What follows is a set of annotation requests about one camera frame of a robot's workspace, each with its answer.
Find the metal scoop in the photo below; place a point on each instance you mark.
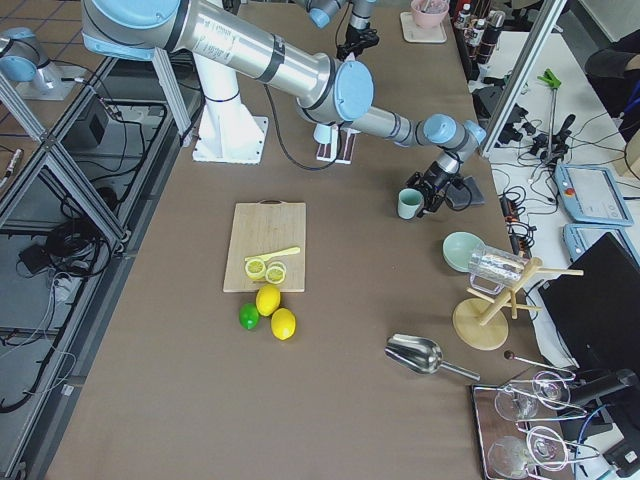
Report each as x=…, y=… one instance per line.
x=422, y=355

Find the seated person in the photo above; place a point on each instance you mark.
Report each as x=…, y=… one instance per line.
x=613, y=73

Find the green bowl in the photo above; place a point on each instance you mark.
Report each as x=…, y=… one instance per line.
x=457, y=248

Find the yellow lemon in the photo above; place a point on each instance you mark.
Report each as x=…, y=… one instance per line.
x=268, y=299
x=283, y=324

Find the wooden mug tree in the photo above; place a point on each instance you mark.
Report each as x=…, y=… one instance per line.
x=480, y=321

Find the grey cloth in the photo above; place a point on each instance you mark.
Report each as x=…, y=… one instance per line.
x=463, y=193

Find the wine glass rack tray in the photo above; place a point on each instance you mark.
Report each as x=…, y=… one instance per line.
x=531, y=428

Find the yellow plastic knife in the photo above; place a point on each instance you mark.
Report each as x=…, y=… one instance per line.
x=280, y=253

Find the pink bowl with ice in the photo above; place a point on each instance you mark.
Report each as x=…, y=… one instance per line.
x=429, y=13

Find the green cup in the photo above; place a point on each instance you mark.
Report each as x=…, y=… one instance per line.
x=410, y=203

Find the aluminium frame post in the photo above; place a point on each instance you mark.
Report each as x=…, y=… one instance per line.
x=541, y=29

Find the bamboo cutting board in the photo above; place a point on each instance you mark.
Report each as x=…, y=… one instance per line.
x=262, y=228

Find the black laptop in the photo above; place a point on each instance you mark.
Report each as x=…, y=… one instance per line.
x=597, y=313

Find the beige tray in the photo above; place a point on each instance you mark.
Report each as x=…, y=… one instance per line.
x=413, y=33

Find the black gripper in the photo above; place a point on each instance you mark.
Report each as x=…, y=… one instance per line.
x=354, y=38
x=435, y=181

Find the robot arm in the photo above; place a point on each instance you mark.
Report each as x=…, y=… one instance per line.
x=322, y=12
x=327, y=91

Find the lemon slice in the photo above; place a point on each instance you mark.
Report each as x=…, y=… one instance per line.
x=275, y=273
x=255, y=268

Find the blue teach pendant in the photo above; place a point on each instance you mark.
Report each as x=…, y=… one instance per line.
x=579, y=237
x=590, y=195

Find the green lime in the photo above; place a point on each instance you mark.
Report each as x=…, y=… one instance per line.
x=249, y=316

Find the clear glass mug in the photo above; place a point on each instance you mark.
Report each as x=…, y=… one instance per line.
x=493, y=269

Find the white cup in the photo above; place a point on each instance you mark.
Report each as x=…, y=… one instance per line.
x=323, y=134

